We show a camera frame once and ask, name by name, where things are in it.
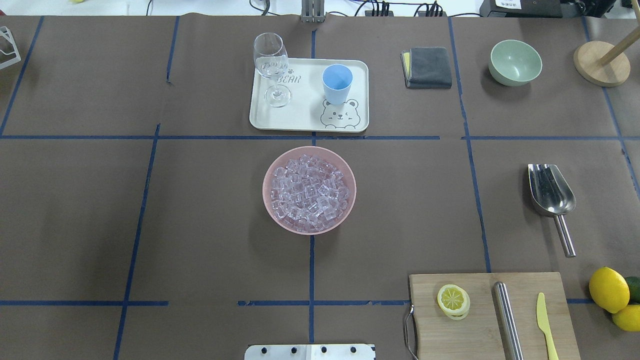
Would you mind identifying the steel ice scoop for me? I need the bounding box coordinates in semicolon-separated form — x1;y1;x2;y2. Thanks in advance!
527;163;576;258

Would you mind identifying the pink ice bowl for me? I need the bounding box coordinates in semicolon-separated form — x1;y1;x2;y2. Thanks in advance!
262;146;357;236

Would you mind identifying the pile of ice cubes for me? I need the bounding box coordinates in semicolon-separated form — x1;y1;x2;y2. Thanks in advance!
266;153;354;233

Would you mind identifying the light blue plastic cup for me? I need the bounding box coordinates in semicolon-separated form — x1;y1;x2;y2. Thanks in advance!
322;64;354;105

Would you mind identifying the cream bear tray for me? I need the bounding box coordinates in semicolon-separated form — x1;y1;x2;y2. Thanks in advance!
249;58;370;133

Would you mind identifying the clear wine glass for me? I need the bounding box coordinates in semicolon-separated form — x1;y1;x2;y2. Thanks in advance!
253;32;291;109

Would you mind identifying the lemon slice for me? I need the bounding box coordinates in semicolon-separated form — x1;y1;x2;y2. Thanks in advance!
436;284;471;321

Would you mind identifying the wooden cutting board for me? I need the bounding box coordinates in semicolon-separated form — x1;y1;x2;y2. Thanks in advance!
409;272;581;360

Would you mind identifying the green ceramic bowl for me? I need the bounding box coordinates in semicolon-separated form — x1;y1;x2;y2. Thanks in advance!
488;39;543;87

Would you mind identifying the steel muddler rod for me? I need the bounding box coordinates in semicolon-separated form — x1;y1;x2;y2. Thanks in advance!
493;281;524;360

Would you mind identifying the yellow plastic knife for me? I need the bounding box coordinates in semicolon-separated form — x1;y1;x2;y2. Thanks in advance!
535;292;559;360

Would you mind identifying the yellow lemon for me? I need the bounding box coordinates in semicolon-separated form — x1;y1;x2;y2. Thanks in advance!
589;266;630;314
611;304;640;332

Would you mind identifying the wooden stand base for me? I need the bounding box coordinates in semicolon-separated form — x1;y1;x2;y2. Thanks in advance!
573;27;640;87

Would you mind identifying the green lime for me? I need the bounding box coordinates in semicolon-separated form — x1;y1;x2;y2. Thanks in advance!
624;276;640;305

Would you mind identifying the aluminium frame post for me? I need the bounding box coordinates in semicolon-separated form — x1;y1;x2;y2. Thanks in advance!
301;0;326;23

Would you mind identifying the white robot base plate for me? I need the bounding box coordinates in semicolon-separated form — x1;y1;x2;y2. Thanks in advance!
244;343;377;360

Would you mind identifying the white wire cup rack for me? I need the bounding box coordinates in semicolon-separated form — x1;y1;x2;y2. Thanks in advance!
0;26;22;69

